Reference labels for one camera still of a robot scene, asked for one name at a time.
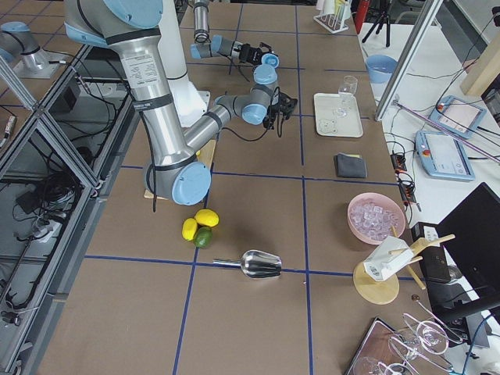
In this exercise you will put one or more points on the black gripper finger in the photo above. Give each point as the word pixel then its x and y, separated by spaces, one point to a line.
pixel 265 48

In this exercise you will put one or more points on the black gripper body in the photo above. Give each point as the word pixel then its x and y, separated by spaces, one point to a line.
pixel 248 52
pixel 280 124

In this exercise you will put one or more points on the light blue plastic cup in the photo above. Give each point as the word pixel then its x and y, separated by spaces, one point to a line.
pixel 270 59

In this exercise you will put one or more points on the blue bowl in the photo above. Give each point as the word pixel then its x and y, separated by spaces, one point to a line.
pixel 380 68

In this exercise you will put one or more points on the pink bowl of ice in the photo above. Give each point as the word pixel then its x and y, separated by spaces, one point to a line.
pixel 372 217

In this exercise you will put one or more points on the steel ice scoop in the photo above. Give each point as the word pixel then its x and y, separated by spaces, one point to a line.
pixel 255 264

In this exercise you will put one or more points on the cream bear tray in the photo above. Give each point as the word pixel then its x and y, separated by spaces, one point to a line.
pixel 329 125

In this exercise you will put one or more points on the clear wine glass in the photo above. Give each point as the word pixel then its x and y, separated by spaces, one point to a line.
pixel 346 92

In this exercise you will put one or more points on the grey folded cloth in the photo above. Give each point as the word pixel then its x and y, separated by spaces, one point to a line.
pixel 347 166

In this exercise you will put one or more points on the yellow lemon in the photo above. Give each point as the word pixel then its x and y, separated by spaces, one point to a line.
pixel 207 218
pixel 189 229

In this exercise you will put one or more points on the green lime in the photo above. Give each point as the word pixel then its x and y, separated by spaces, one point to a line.
pixel 203 237

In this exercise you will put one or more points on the blue teach pendant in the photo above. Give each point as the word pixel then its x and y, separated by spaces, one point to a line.
pixel 443 157
pixel 459 117

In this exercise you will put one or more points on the wooden stand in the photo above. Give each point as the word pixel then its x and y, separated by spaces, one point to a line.
pixel 375 278

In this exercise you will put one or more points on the black laptop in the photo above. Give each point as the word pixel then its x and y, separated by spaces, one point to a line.
pixel 475 249

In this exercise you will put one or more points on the white wire cup rack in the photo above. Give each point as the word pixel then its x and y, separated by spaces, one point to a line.
pixel 333 15

